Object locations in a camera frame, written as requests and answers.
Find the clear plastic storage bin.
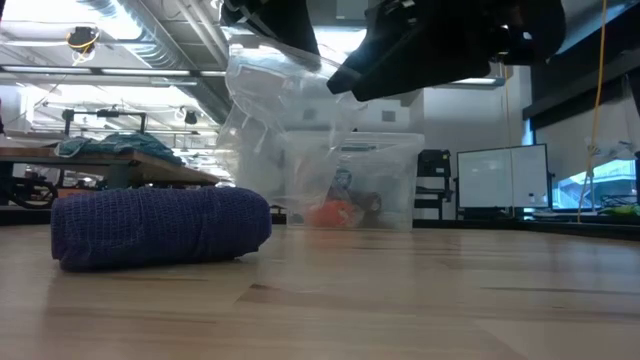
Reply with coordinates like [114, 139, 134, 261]
[277, 130, 426, 232]

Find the black metal rig frame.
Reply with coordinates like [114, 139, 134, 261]
[62, 108, 149, 135]

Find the long LED light bar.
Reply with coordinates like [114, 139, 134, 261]
[0, 63, 506, 90]

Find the blue elastic bandage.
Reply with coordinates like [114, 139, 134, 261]
[49, 185, 274, 274]

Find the yellow cable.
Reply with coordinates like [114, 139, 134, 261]
[577, 0, 609, 224]

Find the clear plastic zip bag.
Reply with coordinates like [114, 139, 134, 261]
[214, 42, 384, 231]

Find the black equipment stand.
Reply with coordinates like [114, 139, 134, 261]
[413, 148, 454, 221]

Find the wooden workbench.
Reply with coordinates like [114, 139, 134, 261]
[0, 146, 221, 214]

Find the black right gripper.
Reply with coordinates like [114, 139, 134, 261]
[326, 0, 568, 104]

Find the black ceiling cable reel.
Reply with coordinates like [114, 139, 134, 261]
[66, 25, 101, 65]

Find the black wheel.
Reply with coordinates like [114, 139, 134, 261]
[7, 174, 60, 210]

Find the orange round object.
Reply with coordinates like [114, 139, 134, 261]
[305, 198, 364, 230]

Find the white board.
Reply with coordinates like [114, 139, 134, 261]
[455, 143, 555, 210]

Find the teal cloth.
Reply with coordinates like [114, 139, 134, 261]
[53, 131, 187, 167]

